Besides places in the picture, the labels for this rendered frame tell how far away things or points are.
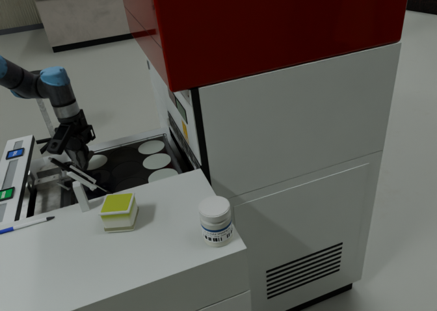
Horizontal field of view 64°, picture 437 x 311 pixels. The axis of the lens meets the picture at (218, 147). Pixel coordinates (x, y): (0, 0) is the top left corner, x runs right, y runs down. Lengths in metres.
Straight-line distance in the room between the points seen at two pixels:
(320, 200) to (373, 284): 0.76
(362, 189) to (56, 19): 6.28
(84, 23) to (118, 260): 6.39
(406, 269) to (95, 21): 6.22
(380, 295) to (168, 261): 1.37
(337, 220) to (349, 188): 0.15
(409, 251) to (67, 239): 1.78
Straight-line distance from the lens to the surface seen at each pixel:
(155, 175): 1.20
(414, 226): 2.39
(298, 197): 1.32
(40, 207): 1.27
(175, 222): 0.91
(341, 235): 1.60
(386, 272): 2.11
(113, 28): 7.10
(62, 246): 0.96
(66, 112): 1.21
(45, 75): 1.18
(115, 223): 0.91
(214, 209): 0.78
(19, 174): 1.33
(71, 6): 7.03
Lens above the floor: 1.57
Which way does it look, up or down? 31 degrees down
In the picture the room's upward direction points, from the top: 7 degrees counter-clockwise
